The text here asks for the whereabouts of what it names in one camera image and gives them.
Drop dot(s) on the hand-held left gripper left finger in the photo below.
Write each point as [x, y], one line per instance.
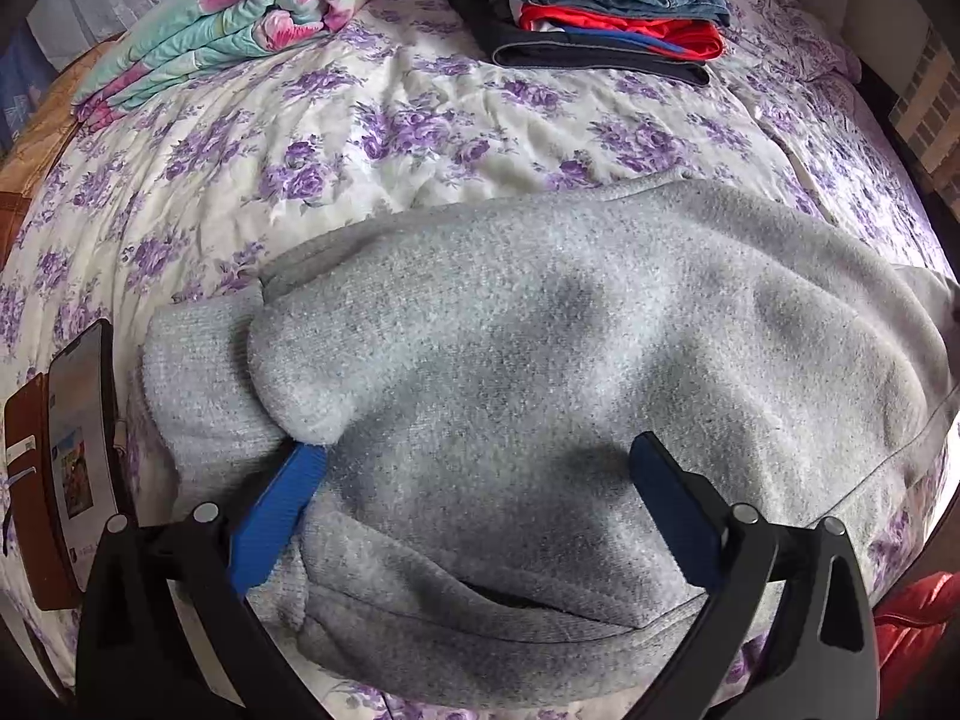
[270, 525]

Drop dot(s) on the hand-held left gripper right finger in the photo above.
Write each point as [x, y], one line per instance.
[671, 510]

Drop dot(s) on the grey knitted sweater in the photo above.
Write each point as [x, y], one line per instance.
[562, 352]

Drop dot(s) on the smartphone in brown wallet case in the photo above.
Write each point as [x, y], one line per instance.
[75, 450]

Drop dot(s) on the red shiny cloth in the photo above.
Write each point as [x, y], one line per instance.
[915, 615]

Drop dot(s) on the purple floral bedsheet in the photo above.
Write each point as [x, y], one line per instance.
[450, 135]

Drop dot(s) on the brown orange pillow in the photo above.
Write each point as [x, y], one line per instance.
[30, 165]

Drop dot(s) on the folded red garment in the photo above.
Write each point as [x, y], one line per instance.
[637, 24]

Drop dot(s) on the purple floral pillow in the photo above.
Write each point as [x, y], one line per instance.
[795, 37]

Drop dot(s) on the folded floral blanket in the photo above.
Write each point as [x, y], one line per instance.
[225, 37]

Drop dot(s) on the folded dark navy garment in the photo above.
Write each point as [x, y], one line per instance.
[510, 41]

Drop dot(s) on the blue patterned cloth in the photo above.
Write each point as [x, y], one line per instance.
[19, 90]

